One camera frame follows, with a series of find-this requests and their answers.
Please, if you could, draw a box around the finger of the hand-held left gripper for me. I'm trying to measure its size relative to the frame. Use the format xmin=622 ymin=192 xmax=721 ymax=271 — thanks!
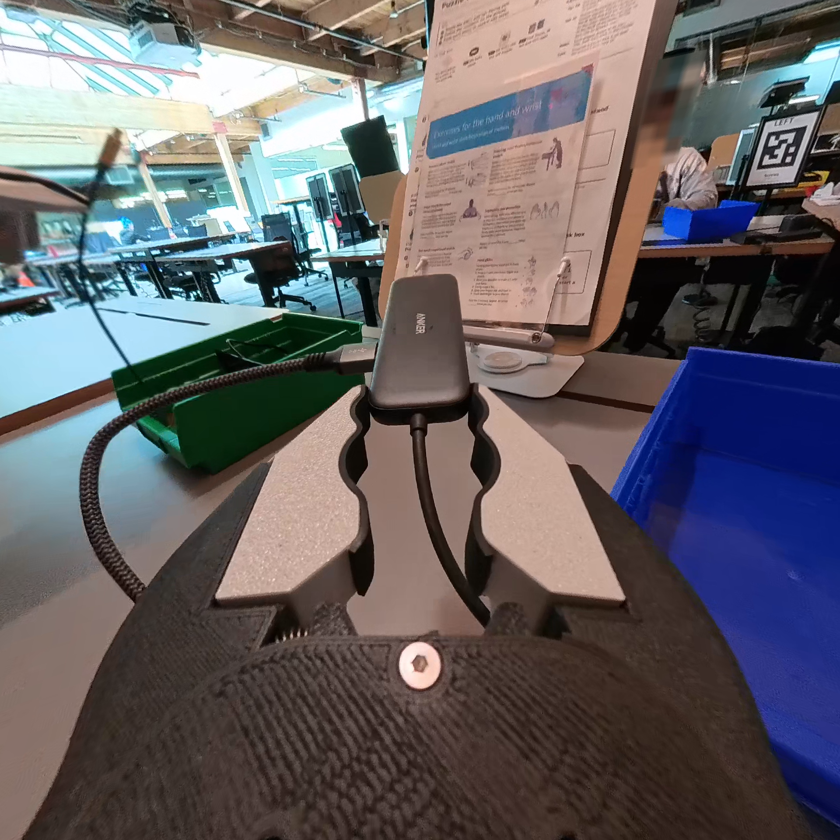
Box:
xmin=0 ymin=165 xmax=91 ymax=213

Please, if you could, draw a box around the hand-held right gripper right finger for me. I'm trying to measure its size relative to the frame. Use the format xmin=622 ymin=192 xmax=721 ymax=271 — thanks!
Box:
xmin=465 ymin=385 xmax=627 ymax=636

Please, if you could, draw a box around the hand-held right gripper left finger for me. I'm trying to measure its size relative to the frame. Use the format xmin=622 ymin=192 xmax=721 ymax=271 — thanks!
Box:
xmin=214 ymin=385 xmax=376 ymax=621

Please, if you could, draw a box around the thin black cable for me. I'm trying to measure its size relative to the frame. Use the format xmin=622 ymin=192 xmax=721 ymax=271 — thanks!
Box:
xmin=74 ymin=126 xmax=144 ymax=389

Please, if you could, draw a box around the green plastic bin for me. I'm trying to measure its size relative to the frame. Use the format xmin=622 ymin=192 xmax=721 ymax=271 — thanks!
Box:
xmin=110 ymin=312 xmax=365 ymax=475

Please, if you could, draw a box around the braided usb cable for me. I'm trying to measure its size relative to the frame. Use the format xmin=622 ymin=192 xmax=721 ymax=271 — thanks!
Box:
xmin=79 ymin=343 xmax=379 ymax=602

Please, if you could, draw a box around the blue plastic bin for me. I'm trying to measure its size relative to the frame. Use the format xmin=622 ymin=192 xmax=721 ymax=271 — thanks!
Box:
xmin=609 ymin=346 xmax=840 ymax=824

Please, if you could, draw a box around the grey table with brown edge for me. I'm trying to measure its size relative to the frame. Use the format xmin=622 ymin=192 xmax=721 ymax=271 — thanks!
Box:
xmin=0 ymin=295 xmax=286 ymax=438

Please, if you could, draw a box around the brown-top desk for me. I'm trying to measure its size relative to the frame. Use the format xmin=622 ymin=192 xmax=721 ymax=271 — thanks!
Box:
xmin=153 ymin=240 xmax=294 ymax=307

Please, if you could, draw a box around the white ceiling unit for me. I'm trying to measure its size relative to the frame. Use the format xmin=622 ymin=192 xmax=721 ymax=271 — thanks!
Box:
xmin=126 ymin=18 xmax=202 ymax=71

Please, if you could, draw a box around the black office chair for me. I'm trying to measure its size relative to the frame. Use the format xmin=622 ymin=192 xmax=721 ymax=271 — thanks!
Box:
xmin=260 ymin=212 xmax=317 ymax=312

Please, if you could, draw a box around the light wood-top desk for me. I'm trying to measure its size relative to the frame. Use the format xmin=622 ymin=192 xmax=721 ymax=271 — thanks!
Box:
xmin=312 ymin=238 xmax=389 ymax=327

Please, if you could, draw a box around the long wood-top desk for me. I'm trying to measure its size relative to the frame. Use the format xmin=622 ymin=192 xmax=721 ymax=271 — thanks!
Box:
xmin=638 ymin=218 xmax=840 ymax=343

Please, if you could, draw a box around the printed exercise sheet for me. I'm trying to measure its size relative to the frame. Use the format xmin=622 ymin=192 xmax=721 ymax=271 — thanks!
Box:
xmin=397 ymin=62 xmax=599 ymax=317

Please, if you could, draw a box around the black and beige partition panel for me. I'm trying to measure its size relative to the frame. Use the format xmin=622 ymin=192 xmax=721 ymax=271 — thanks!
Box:
xmin=340 ymin=113 xmax=406 ymax=222

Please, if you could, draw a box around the small blue bin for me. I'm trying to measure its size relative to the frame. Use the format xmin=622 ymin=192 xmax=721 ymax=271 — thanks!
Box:
xmin=660 ymin=199 xmax=763 ymax=243

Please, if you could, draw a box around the flat black device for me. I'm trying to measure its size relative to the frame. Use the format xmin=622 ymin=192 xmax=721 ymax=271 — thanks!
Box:
xmin=728 ymin=214 xmax=824 ymax=247

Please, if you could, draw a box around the black and white marker sign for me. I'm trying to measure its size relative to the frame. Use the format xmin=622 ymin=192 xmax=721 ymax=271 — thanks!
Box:
xmin=747 ymin=107 xmax=826 ymax=194

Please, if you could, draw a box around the white instruction sheet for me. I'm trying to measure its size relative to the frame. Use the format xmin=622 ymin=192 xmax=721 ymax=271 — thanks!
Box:
xmin=420 ymin=0 xmax=658 ymax=330

